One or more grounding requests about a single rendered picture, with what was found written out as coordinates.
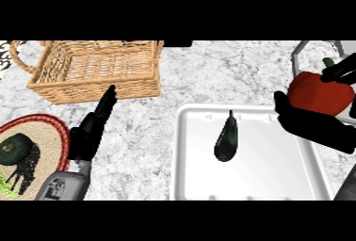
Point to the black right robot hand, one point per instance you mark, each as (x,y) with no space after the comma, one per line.
(315,128)

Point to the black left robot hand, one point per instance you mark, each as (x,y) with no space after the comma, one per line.
(91,131)

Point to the red bell pepper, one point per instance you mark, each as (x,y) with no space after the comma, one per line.
(320,92)

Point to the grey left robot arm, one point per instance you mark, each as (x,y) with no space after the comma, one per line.
(66,185)

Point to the white plastic tray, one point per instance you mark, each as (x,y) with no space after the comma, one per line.
(269,169)

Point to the round red-rimmed woven placemat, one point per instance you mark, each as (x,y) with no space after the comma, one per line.
(46,141)

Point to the tan wicker basket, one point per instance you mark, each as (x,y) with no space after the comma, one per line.
(92,84)

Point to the dark green round vegetable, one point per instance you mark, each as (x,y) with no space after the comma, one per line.
(14,150)

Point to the dark green eggplant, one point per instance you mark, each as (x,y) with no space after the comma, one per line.
(227,144)

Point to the light green leafy vegetable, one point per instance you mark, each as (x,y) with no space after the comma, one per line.
(7,189)

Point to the black scrollwork object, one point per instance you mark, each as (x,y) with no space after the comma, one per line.
(5,58)

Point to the dark flat object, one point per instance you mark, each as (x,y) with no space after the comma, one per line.
(178,43)

